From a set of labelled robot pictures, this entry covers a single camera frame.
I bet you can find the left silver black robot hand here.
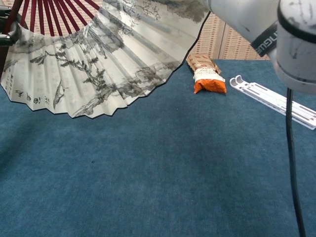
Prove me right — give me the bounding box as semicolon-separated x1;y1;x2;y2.
0;0;15;47

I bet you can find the red ribbed paper folding fan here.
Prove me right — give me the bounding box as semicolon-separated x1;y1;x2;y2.
0;0;212;119

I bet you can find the brown patterned snack packet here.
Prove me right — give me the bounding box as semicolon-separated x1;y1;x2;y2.
185;53;223;78

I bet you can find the blue felt table cloth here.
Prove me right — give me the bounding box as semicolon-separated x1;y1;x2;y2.
0;59;316;237

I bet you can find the woven bamboo screen panel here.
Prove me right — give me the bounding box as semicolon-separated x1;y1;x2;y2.
190;11;224;61
219;21;272;61

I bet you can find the orange white snack packet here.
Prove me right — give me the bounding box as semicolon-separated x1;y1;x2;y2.
193;67;227;95

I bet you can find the white folding plastic stand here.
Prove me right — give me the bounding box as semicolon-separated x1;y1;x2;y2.
229;75;316;130

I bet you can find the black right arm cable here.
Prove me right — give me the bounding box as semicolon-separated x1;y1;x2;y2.
285;87;307;237

